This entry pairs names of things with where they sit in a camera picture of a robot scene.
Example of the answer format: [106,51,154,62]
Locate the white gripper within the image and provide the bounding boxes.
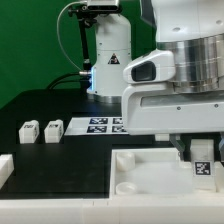
[122,84,224,161]

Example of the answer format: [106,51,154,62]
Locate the white square tabletop part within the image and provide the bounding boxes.
[109,148,224,198]

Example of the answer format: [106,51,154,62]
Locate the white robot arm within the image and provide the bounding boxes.
[87,0,224,161]

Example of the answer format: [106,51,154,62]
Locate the white tag sheet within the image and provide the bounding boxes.
[65,117,126,136]

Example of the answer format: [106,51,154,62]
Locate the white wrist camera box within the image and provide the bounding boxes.
[123,50,176,84]

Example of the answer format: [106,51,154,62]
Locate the white obstacle fence wall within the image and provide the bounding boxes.
[0,194,224,224]

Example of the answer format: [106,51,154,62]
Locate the black base cables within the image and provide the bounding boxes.
[46,72,92,90]

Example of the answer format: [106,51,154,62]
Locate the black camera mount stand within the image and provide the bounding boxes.
[68,0,121,71]

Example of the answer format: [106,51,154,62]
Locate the grey cable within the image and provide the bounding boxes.
[56,1,88,72]

